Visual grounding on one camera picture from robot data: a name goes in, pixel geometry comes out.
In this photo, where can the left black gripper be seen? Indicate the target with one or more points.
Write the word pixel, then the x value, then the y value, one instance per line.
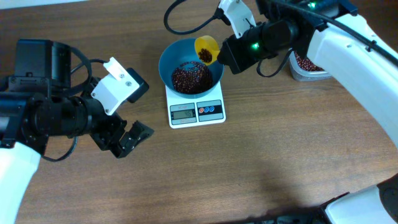
pixel 112 134

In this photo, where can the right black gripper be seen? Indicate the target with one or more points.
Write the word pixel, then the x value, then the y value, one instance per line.
pixel 232 54

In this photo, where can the yellow measuring scoop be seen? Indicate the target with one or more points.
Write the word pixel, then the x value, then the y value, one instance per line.
pixel 207 42

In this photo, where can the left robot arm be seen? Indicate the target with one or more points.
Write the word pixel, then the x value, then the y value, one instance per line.
pixel 53 93

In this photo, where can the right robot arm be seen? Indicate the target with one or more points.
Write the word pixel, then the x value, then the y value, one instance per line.
pixel 333 36

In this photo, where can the red beans in scoop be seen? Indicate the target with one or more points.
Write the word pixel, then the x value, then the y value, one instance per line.
pixel 205 56

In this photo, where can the white digital kitchen scale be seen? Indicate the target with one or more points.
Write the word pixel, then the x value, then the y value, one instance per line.
pixel 186 111

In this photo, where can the red beans in bowl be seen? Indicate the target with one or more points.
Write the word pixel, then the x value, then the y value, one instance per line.
pixel 192 78

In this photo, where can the teal plastic bowl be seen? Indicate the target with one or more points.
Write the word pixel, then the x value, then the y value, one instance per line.
pixel 184 51

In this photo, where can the clear plastic bean container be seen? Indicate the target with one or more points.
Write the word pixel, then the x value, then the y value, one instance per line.
pixel 304 76

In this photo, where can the red beans in container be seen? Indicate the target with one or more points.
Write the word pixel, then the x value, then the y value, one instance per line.
pixel 306 64

